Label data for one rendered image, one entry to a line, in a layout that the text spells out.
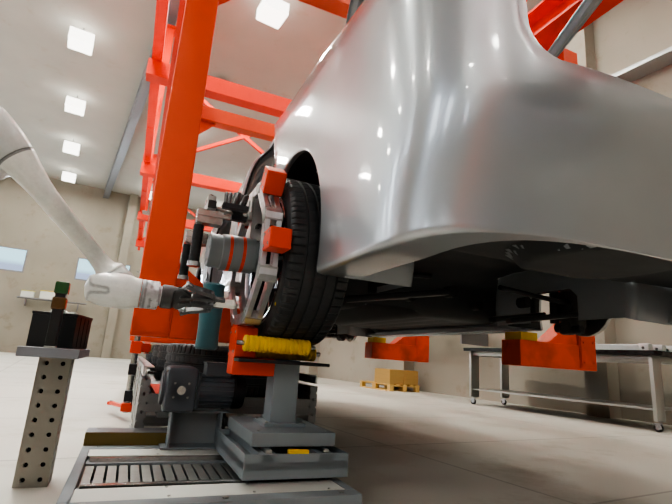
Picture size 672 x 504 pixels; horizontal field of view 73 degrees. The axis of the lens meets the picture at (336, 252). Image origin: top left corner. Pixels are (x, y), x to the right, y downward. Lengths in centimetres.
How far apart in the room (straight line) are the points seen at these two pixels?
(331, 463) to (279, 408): 28
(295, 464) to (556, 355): 213
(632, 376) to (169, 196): 616
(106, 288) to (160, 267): 74
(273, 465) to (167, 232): 117
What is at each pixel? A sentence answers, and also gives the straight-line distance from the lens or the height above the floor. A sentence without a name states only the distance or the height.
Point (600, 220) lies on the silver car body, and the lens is 130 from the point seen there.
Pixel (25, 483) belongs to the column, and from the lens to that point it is 196.
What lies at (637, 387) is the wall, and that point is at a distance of 712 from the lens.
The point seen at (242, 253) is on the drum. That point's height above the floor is 84.
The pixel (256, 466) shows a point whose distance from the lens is 160.
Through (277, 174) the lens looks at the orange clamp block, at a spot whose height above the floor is 112.
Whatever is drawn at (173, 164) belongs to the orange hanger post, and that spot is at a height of 133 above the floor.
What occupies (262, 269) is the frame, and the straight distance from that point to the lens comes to 156.
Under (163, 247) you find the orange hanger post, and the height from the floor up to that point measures 92.
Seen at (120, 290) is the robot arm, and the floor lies 63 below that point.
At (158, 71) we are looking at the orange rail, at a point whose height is 328.
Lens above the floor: 47
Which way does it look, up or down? 13 degrees up
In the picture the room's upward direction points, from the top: 4 degrees clockwise
